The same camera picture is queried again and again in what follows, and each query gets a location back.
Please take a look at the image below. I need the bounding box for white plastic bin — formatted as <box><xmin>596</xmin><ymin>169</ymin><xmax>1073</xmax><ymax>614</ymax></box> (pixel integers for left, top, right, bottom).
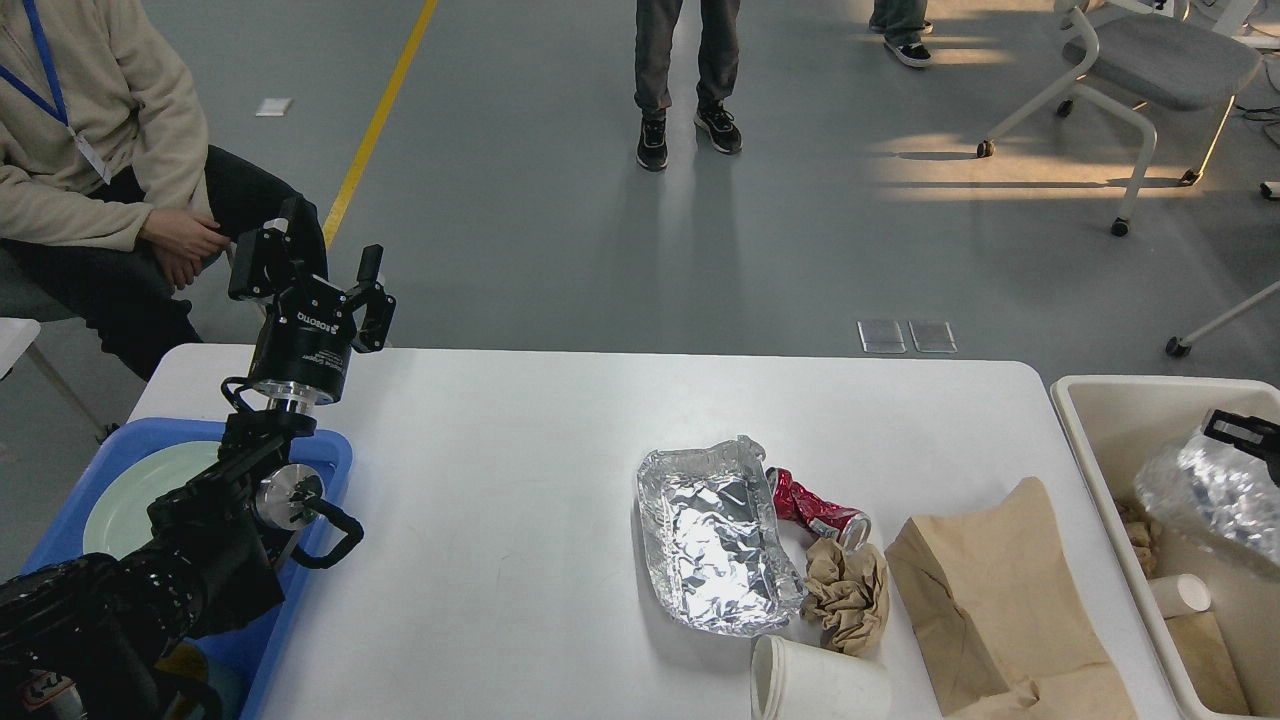
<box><xmin>1051</xmin><ymin>375</ymin><xmax>1279</xmax><ymax>719</ymax></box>

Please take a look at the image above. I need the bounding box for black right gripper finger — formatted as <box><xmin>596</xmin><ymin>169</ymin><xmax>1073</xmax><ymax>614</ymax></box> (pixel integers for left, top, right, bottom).
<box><xmin>1202</xmin><ymin>409</ymin><xmax>1279</xmax><ymax>461</ymax></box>

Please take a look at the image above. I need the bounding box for white chair leg right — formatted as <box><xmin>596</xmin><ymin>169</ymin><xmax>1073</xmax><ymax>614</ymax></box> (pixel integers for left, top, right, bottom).
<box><xmin>1164</xmin><ymin>281</ymin><xmax>1280</xmax><ymax>357</ymax></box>

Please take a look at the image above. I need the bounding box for blue plastic tray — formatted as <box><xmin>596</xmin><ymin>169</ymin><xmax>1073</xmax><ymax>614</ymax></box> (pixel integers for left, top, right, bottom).
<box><xmin>20</xmin><ymin>416</ymin><xmax>307</xmax><ymax>719</ymax></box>

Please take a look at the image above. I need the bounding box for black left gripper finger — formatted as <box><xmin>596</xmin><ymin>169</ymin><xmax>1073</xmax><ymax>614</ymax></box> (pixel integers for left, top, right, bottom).
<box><xmin>346</xmin><ymin>243</ymin><xmax>397</xmax><ymax>354</ymax></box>
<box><xmin>228</xmin><ymin>195</ymin><xmax>326</xmax><ymax>301</ymax></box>

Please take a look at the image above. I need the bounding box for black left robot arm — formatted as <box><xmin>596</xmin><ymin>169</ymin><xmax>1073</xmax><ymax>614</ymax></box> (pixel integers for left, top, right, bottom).
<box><xmin>1</xmin><ymin>199</ymin><xmax>396</xmax><ymax>719</ymax></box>

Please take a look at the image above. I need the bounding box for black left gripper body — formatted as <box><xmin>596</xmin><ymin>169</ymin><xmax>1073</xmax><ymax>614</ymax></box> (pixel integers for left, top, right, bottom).
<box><xmin>247</xmin><ymin>281</ymin><xmax>355</xmax><ymax>405</ymax></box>

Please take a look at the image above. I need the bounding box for white chair left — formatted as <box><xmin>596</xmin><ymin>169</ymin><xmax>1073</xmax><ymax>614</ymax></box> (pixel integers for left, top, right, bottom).
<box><xmin>0</xmin><ymin>240</ymin><xmax>285</xmax><ymax>441</ymax></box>

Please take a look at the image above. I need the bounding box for aluminium foil tray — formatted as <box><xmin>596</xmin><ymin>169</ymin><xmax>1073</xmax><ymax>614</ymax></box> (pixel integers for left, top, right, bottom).
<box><xmin>636</xmin><ymin>436</ymin><xmax>804</xmax><ymax>637</ymax></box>

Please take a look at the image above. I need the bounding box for person in black sneakers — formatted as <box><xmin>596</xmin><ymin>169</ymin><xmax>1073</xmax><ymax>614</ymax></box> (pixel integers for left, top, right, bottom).
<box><xmin>634</xmin><ymin>0</ymin><xmax>742</xmax><ymax>172</ymax></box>

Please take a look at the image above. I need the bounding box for white paper cup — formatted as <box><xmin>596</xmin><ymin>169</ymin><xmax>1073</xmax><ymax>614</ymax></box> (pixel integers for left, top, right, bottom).
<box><xmin>750</xmin><ymin>635</ymin><xmax>892</xmax><ymax>719</ymax></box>

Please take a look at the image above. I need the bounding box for green plate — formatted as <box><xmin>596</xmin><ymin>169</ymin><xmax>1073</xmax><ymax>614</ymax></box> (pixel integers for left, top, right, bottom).
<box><xmin>82</xmin><ymin>441</ymin><xmax>219</xmax><ymax>559</ymax></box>

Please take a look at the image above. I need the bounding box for dark teal mug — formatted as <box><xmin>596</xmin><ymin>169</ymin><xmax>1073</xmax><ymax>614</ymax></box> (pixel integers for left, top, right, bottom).
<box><xmin>154</xmin><ymin>643</ymin><xmax>246</xmax><ymax>719</ymax></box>

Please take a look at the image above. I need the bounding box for person in beige sweater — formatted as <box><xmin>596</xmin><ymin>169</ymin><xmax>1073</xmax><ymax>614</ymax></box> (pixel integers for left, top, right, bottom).
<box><xmin>1</xmin><ymin>1</ymin><xmax>296</xmax><ymax>379</ymax></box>

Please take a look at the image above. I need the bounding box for brown cardboard in bin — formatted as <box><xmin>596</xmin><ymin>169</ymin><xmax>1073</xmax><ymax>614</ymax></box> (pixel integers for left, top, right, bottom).
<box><xmin>1164</xmin><ymin>610</ymin><xmax>1251</xmax><ymax>716</ymax></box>

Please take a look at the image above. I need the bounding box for person in blue jeans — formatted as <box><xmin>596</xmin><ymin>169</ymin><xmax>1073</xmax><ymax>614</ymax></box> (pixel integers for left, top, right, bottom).
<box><xmin>868</xmin><ymin>0</ymin><xmax>933</xmax><ymax>69</ymax></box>

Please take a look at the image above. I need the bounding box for crumpled paper in bin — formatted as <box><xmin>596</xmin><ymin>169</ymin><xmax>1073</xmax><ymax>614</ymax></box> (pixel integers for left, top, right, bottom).
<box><xmin>1114</xmin><ymin>501</ymin><xmax>1162</xmax><ymax>580</ymax></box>

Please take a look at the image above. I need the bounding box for grey office chair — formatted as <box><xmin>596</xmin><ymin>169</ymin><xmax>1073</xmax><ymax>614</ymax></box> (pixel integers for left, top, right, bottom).
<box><xmin>975</xmin><ymin>1</ymin><xmax>1263</xmax><ymax>237</ymax></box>

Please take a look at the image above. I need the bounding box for brown paper bag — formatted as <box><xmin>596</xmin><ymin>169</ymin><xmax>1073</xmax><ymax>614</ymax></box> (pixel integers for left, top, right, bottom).
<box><xmin>886</xmin><ymin>477</ymin><xmax>1137</xmax><ymax>719</ymax></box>

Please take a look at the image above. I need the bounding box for crumpled brown paper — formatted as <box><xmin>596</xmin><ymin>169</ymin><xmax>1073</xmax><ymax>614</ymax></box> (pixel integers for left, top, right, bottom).
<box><xmin>801</xmin><ymin>538</ymin><xmax>890</xmax><ymax>656</ymax></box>

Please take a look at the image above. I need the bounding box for small white cup in bin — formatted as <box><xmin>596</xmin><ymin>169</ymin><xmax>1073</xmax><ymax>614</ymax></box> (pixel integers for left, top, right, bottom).
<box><xmin>1148</xmin><ymin>573</ymin><xmax>1212</xmax><ymax>619</ymax></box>

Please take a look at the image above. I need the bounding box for crushed red can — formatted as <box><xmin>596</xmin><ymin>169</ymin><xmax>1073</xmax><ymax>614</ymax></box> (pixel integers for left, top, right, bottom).
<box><xmin>765</xmin><ymin>468</ymin><xmax>872</xmax><ymax>553</ymax></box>

